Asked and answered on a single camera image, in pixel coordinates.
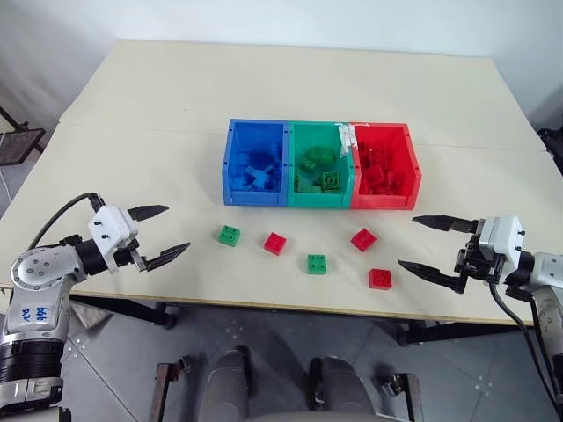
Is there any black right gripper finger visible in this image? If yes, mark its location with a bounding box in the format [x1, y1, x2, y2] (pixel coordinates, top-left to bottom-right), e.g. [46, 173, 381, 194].
[412, 215, 479, 234]
[397, 258, 468, 295]

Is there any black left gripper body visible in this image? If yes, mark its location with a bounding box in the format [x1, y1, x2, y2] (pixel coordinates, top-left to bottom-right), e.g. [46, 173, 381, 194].
[114, 239, 149, 272]

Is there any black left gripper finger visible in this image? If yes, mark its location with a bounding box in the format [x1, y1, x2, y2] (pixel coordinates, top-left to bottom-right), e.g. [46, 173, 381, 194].
[143, 242, 192, 273]
[128, 203, 170, 222]

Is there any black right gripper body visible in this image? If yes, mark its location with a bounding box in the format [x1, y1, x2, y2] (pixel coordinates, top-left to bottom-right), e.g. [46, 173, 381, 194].
[454, 219, 507, 287]

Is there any red toy brick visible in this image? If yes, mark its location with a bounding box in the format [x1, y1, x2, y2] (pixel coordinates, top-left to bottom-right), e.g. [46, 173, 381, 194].
[387, 170, 408, 193]
[350, 228, 378, 252]
[263, 231, 288, 256]
[362, 165, 387, 185]
[367, 144, 391, 164]
[368, 268, 393, 291]

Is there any black table leg bar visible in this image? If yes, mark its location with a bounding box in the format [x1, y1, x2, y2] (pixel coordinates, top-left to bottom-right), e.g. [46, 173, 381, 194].
[397, 319, 537, 347]
[69, 295, 179, 331]

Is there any red plastic bin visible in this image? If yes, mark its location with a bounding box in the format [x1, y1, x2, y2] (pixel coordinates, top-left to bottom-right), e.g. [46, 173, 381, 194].
[348, 121, 423, 210]

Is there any blue toy brick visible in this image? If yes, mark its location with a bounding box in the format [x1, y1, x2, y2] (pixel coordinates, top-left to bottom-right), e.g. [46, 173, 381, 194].
[232, 164, 252, 189]
[251, 170, 277, 191]

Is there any blue plastic bin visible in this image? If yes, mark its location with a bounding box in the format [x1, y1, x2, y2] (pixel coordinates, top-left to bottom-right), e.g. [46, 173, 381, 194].
[222, 118, 292, 207]

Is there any white tape strip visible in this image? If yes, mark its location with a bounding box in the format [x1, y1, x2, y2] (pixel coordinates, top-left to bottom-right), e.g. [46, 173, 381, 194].
[336, 123, 358, 156]

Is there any black object beside table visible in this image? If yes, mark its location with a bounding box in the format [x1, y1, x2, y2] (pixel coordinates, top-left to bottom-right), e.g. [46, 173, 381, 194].
[537, 127, 563, 173]

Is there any green plastic bin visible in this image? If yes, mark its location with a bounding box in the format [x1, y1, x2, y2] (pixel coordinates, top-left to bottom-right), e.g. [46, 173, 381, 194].
[285, 120, 356, 209]

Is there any rounded dark green brick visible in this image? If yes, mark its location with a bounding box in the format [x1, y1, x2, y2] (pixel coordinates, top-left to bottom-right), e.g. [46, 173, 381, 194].
[303, 145, 338, 168]

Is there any dark rounded grey shape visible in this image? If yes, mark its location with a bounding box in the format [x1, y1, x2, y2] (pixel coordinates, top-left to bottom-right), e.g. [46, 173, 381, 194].
[309, 355, 376, 422]
[206, 346, 255, 422]

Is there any black metal rack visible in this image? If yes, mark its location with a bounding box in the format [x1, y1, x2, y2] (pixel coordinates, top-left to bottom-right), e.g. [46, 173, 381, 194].
[0, 105, 48, 167]

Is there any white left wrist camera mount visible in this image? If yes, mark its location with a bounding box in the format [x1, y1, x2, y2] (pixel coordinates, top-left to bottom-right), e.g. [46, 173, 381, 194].
[86, 205, 140, 274]

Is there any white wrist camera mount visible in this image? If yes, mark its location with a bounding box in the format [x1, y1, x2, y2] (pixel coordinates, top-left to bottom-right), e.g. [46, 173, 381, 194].
[477, 215, 525, 266]
[86, 205, 140, 274]

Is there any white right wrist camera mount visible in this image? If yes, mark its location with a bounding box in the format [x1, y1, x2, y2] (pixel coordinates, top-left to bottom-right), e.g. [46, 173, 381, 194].
[477, 215, 525, 266]

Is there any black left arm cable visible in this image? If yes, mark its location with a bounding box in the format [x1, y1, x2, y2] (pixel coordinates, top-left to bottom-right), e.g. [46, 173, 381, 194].
[26, 192, 107, 254]

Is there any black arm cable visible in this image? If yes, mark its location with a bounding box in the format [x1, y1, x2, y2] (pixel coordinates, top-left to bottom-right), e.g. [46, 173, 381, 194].
[26, 192, 107, 254]
[487, 280, 563, 408]

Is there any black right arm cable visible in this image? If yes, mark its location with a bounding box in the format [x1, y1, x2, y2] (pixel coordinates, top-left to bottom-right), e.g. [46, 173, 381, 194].
[487, 280, 563, 408]

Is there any brown metal stand bracket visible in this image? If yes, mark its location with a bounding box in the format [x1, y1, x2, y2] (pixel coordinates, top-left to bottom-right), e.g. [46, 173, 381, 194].
[148, 356, 193, 422]
[380, 372, 418, 422]

